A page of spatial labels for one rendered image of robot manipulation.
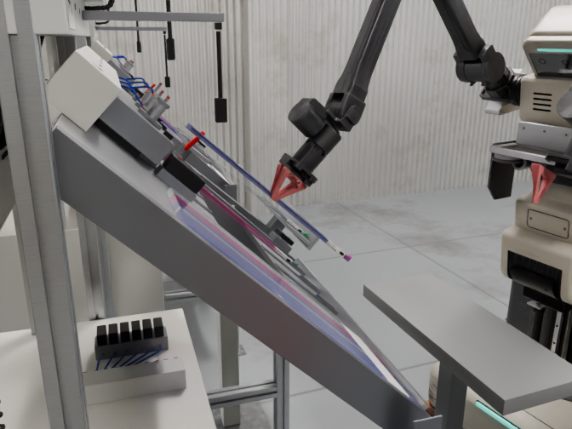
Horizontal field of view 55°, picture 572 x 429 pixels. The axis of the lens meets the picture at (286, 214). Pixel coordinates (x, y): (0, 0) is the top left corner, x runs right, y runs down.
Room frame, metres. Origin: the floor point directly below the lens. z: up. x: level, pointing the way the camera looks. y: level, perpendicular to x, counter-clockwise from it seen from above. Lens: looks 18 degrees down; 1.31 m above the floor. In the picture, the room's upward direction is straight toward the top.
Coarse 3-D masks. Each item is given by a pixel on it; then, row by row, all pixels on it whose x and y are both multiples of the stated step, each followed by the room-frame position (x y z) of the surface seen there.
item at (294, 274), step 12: (252, 240) 1.23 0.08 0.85; (264, 252) 1.14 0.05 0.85; (276, 252) 1.28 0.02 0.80; (276, 264) 1.08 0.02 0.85; (288, 264) 1.27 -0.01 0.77; (288, 276) 1.06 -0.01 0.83; (300, 276) 1.21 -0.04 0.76; (300, 288) 1.05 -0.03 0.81; (312, 288) 1.19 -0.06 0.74; (324, 300) 1.11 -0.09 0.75; (336, 312) 1.09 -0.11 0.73
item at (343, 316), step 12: (300, 264) 1.36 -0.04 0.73; (312, 276) 1.28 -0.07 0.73; (324, 288) 1.20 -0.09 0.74; (336, 300) 1.14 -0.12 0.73; (348, 324) 1.04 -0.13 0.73; (360, 336) 0.99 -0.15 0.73; (372, 348) 0.94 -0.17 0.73; (384, 360) 0.90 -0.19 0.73; (396, 372) 0.86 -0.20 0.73; (408, 384) 0.82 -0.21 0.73; (420, 396) 0.79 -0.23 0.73
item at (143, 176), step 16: (64, 128) 0.69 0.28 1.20; (80, 128) 0.78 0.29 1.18; (96, 128) 0.89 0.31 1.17; (96, 144) 0.76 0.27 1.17; (112, 144) 0.87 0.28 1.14; (112, 160) 0.74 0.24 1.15; (128, 160) 0.84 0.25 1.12; (128, 176) 0.72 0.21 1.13; (144, 176) 0.82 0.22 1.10; (160, 192) 0.80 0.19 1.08; (208, 208) 1.06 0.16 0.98
